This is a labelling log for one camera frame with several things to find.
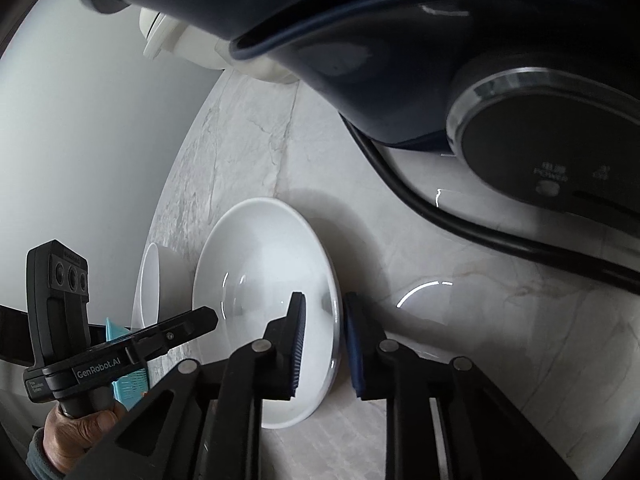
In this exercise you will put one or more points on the white and purple rice cooker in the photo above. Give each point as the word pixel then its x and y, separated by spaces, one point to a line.
pixel 170 40

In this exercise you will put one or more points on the small white deep plate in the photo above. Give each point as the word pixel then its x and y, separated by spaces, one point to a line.
pixel 260 260

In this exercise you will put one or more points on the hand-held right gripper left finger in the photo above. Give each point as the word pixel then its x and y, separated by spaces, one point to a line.
pixel 299 345

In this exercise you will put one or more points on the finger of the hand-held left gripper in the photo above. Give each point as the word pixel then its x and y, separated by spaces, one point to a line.
pixel 185 325

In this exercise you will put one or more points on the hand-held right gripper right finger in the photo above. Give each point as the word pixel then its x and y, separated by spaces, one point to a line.
pixel 356 340

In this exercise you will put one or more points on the white bowl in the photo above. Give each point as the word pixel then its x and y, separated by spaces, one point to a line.
pixel 170 280

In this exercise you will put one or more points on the person's left hand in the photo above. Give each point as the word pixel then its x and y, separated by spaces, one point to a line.
pixel 75 435

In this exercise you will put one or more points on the navy blue electric cooker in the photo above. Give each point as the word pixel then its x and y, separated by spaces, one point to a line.
pixel 350 35

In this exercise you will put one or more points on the person's left forearm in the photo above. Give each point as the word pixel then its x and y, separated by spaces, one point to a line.
pixel 40 460

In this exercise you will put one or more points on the teal plastic colander basket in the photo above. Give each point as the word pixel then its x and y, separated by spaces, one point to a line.
pixel 131 385

